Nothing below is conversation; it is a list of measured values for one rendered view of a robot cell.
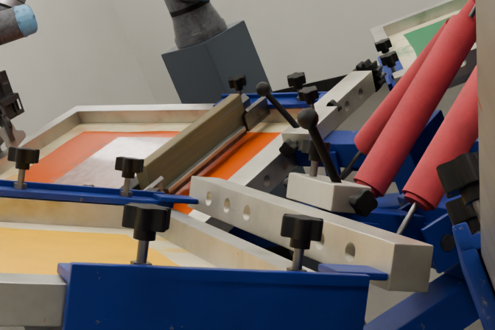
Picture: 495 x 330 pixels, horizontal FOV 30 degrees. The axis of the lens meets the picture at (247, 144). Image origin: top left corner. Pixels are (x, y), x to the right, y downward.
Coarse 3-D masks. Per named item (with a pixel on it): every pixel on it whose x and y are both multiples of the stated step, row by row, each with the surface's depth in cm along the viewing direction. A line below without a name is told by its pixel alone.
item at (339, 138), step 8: (328, 136) 173; (336, 136) 172; (344, 136) 171; (352, 136) 170; (336, 144) 169; (344, 144) 168; (352, 144) 167; (296, 152) 175; (344, 152) 169; (352, 152) 168; (304, 160) 175; (344, 160) 170; (360, 160) 168
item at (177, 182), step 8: (240, 128) 201; (232, 136) 198; (224, 144) 196; (208, 152) 193; (216, 152) 193; (200, 160) 190; (208, 160) 191; (192, 168) 187; (184, 176) 184; (176, 184) 182; (168, 192) 181
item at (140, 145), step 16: (64, 144) 232; (80, 144) 229; (96, 144) 226; (112, 144) 224; (128, 144) 221; (144, 144) 218; (160, 144) 216; (240, 144) 204; (256, 144) 201; (48, 160) 224; (64, 160) 222; (96, 160) 216; (112, 160) 214; (224, 160) 198; (240, 160) 196
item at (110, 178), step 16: (32, 176) 216; (48, 176) 214; (64, 176) 211; (80, 176) 209; (96, 176) 207; (112, 176) 204; (208, 176) 192; (224, 176) 190; (176, 192) 188; (176, 208) 180; (192, 208) 179
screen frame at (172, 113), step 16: (80, 112) 243; (96, 112) 240; (112, 112) 237; (128, 112) 234; (144, 112) 231; (160, 112) 228; (176, 112) 226; (192, 112) 223; (272, 112) 210; (288, 112) 208; (48, 128) 236; (64, 128) 240; (32, 144) 231; (0, 160) 222
